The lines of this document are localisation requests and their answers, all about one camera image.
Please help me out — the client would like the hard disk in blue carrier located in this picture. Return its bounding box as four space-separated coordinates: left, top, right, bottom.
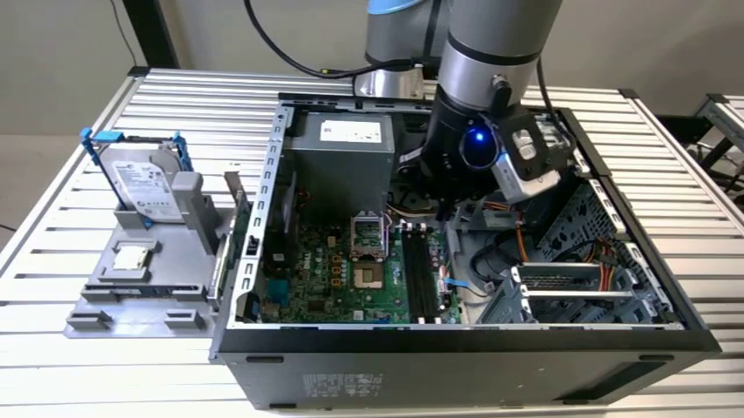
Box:
77 127 194 228

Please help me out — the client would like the CPU socket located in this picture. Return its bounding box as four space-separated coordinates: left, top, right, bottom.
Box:
350 259 391 292

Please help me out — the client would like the yellow red wire bundle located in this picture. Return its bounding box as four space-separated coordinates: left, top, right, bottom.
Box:
580 240 619 292

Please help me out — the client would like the silver CPU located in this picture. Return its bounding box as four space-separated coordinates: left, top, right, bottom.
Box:
111 245 155 272

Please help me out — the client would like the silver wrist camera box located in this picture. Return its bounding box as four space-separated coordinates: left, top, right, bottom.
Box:
491 115 570 204

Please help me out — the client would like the aluminium side table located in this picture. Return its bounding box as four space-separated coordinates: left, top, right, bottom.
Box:
686 91 744 195

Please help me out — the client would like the grey disk bay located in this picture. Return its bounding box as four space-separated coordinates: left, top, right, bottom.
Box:
480 260 674 326

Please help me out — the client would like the black post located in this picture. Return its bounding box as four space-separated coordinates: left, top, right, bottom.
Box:
137 0 184 71

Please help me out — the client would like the orange wire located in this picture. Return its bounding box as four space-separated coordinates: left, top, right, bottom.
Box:
515 217 529 265

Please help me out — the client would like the black looped cable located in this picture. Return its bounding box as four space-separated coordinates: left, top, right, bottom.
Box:
469 243 516 300

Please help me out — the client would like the metal socket cover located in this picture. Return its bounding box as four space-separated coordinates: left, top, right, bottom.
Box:
349 210 391 262

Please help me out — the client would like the silver metal drive cage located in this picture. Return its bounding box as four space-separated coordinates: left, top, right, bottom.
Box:
447 111 580 230

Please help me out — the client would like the grey power supply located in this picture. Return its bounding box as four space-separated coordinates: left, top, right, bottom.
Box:
282 111 399 221

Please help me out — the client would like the green motherboard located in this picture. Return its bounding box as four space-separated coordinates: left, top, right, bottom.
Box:
258 215 467 326

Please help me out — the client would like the black cooling fan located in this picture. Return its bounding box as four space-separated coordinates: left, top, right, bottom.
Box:
388 186 437 219

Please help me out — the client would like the black PC case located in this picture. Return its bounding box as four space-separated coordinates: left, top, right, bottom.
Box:
208 90 723 411

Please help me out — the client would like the graphics card with silver bracket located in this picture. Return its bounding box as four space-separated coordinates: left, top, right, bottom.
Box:
213 159 256 311

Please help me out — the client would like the black RAM slot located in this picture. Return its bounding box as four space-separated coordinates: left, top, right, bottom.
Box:
416 222 435 319
400 222 421 319
408 222 428 319
423 222 443 319

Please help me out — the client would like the grey parts rack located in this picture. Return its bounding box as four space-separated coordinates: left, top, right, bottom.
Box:
62 172 261 340

